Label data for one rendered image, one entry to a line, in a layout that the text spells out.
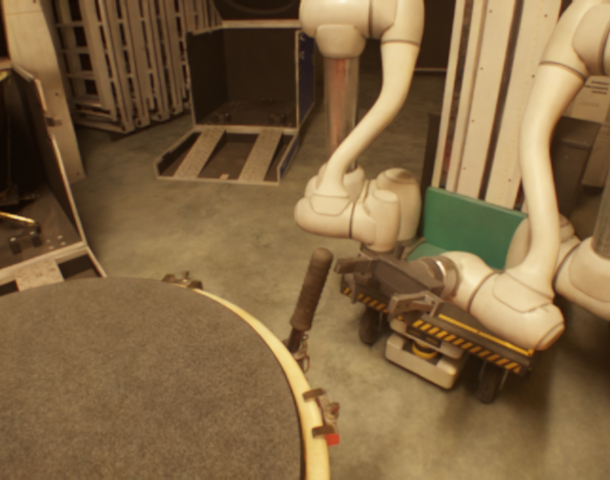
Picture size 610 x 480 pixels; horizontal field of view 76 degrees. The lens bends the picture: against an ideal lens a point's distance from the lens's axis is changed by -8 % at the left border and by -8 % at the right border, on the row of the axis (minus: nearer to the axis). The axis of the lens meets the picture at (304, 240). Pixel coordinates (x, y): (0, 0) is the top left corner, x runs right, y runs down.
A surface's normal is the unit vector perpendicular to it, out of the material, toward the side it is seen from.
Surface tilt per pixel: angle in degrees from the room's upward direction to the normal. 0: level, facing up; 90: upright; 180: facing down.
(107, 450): 0
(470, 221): 90
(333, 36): 106
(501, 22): 90
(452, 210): 90
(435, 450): 0
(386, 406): 0
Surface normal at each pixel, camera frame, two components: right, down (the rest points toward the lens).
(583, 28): -0.82, -0.22
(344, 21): -0.23, 0.70
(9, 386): 0.00, -0.85
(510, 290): -0.66, -0.28
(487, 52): -0.62, 0.41
